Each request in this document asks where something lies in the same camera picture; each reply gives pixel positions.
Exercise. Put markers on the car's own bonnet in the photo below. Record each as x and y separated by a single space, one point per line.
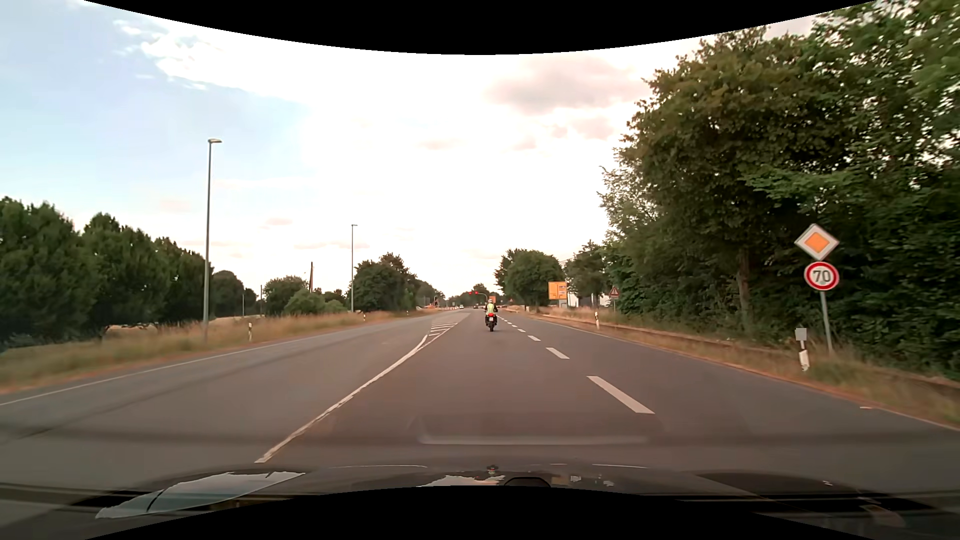
480 495

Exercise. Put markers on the tall grey lamp post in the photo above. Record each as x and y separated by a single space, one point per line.
207 240
352 270

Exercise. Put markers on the yellow direction sign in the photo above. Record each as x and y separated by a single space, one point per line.
557 291

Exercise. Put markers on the grey asphalt road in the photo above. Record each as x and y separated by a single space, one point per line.
480 375

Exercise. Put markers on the dry grass verge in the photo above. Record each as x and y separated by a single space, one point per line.
825 371
165 341

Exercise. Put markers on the group of trees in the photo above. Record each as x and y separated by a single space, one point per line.
529 277
360 289

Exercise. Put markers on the triangular warning sign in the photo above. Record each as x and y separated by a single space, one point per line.
614 293

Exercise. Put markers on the person on motorcycle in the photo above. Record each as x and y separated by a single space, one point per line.
491 314

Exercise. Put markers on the priority and speed limit sign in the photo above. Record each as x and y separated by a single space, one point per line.
819 262

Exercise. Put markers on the row of trees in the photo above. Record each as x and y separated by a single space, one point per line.
105 277
787 187

